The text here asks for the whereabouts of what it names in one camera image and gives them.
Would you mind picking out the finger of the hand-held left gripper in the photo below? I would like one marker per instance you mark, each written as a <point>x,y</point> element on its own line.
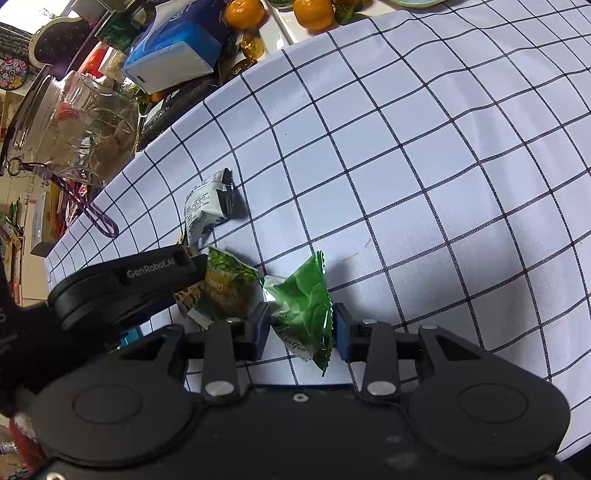
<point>161,272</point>
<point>152,311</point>

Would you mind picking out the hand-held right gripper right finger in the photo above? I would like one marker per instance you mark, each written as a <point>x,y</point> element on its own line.
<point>339,332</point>

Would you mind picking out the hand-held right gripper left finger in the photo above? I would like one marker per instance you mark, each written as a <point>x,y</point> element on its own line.
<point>265,328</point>

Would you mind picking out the brown patterned snack packet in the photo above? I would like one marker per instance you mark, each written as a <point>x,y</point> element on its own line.
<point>189,299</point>

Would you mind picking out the yellow green snack packet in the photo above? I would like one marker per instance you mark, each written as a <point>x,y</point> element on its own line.
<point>226,286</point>

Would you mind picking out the white and black snack packet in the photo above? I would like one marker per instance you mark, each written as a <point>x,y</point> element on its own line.
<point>203,207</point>

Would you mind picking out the pile of assorted snack packets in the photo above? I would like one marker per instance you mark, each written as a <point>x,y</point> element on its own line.
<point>9,244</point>

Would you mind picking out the white and orange box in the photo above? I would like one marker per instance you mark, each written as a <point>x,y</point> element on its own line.
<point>44,217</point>

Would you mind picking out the red and white garment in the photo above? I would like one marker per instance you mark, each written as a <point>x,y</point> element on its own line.
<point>23,434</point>

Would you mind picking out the white checked tablecloth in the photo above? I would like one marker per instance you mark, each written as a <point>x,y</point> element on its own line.
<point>415,184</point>

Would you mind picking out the glass jar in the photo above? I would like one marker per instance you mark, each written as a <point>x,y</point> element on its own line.
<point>83,120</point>

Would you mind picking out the blue tissue box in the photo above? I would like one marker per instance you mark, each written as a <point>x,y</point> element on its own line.
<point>175,50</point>

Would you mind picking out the red bag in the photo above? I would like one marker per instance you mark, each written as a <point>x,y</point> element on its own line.
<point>94,60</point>

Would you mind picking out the colourful round coaster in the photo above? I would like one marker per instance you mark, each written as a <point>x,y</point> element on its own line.
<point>11,74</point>

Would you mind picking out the gold wrapped candy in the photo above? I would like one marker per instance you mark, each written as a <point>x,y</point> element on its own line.
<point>251,45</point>

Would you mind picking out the green box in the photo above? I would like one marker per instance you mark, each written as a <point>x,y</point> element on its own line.
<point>113,30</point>

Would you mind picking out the black keyboard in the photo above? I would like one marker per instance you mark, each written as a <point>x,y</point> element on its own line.
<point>11,41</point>

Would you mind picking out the white tray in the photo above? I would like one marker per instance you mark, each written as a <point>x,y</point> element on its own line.
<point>281,23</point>

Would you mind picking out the pile of mandarins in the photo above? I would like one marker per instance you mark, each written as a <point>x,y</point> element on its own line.
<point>314,14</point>

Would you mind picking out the pale green plate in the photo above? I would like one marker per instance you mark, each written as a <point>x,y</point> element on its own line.
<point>415,2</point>

